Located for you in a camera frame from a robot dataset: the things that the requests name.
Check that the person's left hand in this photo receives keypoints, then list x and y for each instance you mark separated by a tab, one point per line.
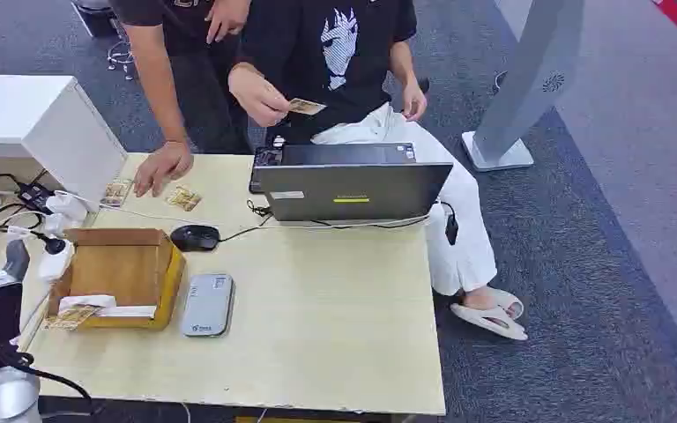
414	102
227	17

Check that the person's right hand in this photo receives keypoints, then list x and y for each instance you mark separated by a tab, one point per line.
163	166
257	96

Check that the patterned card with brown print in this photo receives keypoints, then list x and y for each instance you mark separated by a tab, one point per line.
184	198
73	318
116	193
306	107

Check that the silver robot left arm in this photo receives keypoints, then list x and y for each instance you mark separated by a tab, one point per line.
5	398

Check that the person in dark trousers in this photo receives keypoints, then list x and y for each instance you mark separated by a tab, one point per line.
198	87

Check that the black computer mouse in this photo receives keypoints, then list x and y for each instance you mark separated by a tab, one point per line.
194	238

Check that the white power strip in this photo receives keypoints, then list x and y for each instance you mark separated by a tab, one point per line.
55	263

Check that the person in white trousers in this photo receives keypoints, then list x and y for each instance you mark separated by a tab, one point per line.
338	52

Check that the black plug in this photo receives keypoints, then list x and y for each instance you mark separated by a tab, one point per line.
55	245

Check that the white paper strip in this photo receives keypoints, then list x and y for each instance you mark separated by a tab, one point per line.
90	302

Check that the grey laptop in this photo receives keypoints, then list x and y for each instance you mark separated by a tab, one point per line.
350	189

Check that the wooden card box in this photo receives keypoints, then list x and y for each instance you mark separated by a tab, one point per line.
119	268

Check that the grey standing pillar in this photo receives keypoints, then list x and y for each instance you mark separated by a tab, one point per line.
525	76

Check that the white cabinet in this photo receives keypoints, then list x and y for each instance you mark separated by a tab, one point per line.
46	122

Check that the black chair base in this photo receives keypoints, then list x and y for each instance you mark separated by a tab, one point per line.
94	14

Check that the grey flat card reader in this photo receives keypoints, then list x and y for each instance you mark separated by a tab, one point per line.
207	305

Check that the pale slipper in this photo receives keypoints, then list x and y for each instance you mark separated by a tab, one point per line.
490	321
508	300

